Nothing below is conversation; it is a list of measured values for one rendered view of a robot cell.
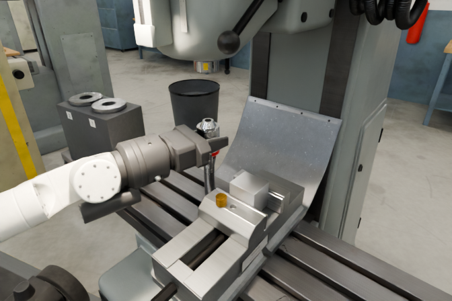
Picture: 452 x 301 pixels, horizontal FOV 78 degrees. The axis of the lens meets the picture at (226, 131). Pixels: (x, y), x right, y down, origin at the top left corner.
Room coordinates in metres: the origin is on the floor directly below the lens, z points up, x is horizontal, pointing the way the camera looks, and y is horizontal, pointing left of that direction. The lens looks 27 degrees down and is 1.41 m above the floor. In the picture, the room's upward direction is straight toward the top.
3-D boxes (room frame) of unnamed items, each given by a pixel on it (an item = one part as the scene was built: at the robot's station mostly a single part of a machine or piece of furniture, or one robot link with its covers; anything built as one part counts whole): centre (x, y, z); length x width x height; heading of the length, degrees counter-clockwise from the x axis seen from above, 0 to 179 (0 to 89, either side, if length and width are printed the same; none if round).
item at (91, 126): (0.75, 0.36, 1.04); 0.22 x 0.12 x 0.20; 59
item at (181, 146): (0.47, 0.11, 1.13); 0.13 x 0.12 x 0.10; 36
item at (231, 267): (0.43, -0.03, 0.99); 0.35 x 0.15 x 0.11; 140
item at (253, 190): (0.45, -0.05, 1.04); 0.06 x 0.05 x 0.06; 50
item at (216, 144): (0.49, 0.02, 1.13); 0.06 x 0.02 x 0.03; 126
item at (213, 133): (0.52, 0.04, 1.14); 0.05 x 0.05 x 0.05
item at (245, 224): (0.41, -0.01, 1.03); 0.12 x 0.06 x 0.04; 50
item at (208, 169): (0.52, 0.04, 1.05); 0.03 x 0.03 x 0.11
